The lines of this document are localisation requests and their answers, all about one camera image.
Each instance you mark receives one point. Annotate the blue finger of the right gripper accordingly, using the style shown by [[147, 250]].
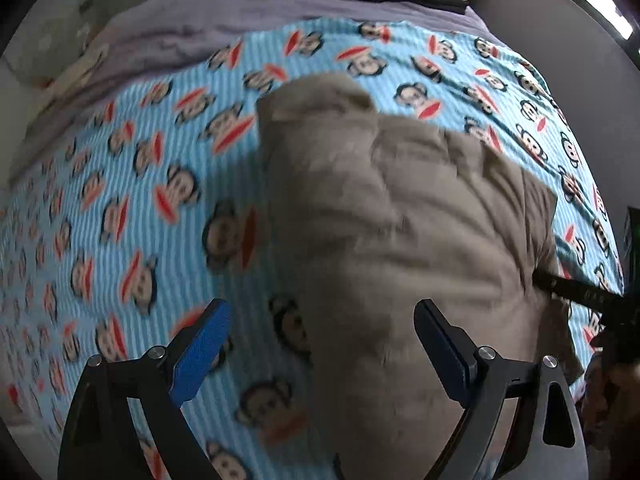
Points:
[[592, 297]]

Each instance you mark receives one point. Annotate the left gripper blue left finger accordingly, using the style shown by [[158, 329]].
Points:
[[99, 439]]

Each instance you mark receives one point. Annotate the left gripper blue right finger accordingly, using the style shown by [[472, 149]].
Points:
[[545, 439]]

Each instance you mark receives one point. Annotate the beige quilted down jacket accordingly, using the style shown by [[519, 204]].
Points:
[[374, 213]]

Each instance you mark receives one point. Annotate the blue monkey print blanket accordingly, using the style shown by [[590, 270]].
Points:
[[158, 204]]

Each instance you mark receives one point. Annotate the beige folded cloth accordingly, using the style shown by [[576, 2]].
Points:
[[73, 77]]

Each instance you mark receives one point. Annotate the grey round plush toy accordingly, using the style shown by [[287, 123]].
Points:
[[41, 53]]

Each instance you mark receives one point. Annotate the purple grey duvet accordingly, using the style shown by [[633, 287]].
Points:
[[159, 36]]

